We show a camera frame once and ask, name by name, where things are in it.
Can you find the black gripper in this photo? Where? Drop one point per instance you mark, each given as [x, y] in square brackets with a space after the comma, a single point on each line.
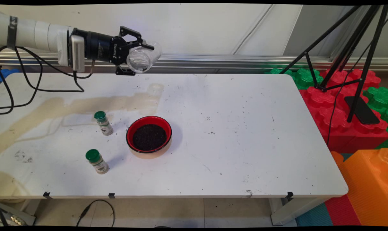
[104, 48]

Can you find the clear plastic jar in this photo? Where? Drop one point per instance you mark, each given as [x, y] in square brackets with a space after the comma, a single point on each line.
[142, 59]

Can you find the red bowl black rim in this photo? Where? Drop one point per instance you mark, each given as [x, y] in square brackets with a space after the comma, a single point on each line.
[131, 128]

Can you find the green cap spice bottle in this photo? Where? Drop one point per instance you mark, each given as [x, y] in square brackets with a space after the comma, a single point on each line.
[99, 165]
[106, 126]

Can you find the dark grains heap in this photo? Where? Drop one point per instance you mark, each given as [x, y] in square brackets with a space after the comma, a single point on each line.
[149, 138]

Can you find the green foam block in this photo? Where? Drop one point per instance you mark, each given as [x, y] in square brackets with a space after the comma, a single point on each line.
[380, 99]
[304, 78]

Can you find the grey metal base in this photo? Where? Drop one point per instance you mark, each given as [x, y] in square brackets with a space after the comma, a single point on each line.
[15, 216]

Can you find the red foam block stack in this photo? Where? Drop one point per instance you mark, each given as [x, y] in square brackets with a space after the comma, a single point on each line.
[341, 128]

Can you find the white table leg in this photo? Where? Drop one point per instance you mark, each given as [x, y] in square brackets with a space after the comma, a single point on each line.
[293, 211]

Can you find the black flat plate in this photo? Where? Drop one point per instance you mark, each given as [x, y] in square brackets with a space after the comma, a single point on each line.
[362, 112]

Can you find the black tripod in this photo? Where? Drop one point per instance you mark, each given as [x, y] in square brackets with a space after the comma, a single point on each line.
[372, 48]

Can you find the teal floor mat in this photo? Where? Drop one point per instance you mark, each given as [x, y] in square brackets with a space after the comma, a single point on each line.
[314, 216]

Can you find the red floor mat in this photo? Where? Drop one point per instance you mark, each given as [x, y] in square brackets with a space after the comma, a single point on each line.
[341, 211]

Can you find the orange foam block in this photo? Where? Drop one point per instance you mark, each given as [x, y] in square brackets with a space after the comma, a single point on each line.
[367, 183]

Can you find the white silver wrist camera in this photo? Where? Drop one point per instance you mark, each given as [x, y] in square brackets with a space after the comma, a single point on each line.
[77, 53]

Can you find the aluminium wall rail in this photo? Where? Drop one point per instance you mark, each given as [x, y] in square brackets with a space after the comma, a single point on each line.
[213, 61]

